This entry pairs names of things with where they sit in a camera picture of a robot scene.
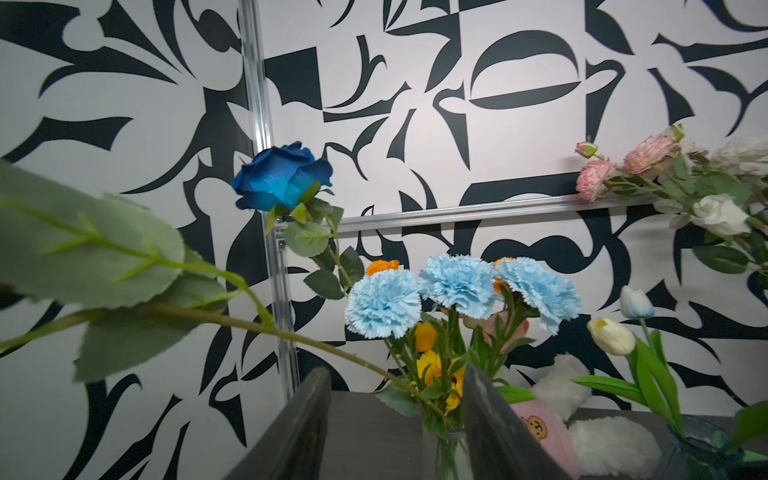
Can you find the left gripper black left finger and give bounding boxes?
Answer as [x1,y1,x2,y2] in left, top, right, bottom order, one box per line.
[226,367,331,479]

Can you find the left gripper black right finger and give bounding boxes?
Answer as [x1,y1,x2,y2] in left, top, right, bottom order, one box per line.
[461,367,569,480]

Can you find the light blue carnation stems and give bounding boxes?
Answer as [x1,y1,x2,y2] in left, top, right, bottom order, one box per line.
[344,254,581,339]

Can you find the big blue rose from bouquet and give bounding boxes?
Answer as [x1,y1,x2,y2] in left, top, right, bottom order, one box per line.
[0,158,445,421]

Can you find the corner blue rose stem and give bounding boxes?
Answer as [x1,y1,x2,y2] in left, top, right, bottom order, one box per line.
[231,141,363,300]

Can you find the clear glass vase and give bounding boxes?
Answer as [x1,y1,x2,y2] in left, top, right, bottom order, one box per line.
[422,428,474,480]

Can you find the dark purple glass vase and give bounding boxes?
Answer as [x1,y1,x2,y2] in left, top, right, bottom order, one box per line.
[653,416,745,480]

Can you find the white plush toy pink shirt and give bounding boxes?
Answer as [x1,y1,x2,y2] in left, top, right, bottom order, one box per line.
[510,354,661,479]

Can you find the blue orange mixed bouquet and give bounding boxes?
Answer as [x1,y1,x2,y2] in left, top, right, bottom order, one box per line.
[359,257,541,433]

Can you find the blue white tulip bunch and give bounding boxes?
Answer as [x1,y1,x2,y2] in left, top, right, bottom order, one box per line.
[572,286,767,462]

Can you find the pink rose stem left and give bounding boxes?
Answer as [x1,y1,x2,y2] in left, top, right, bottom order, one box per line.
[574,134,682,203]

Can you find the white rose stems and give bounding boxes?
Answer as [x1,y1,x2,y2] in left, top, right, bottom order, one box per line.
[647,125,767,280]

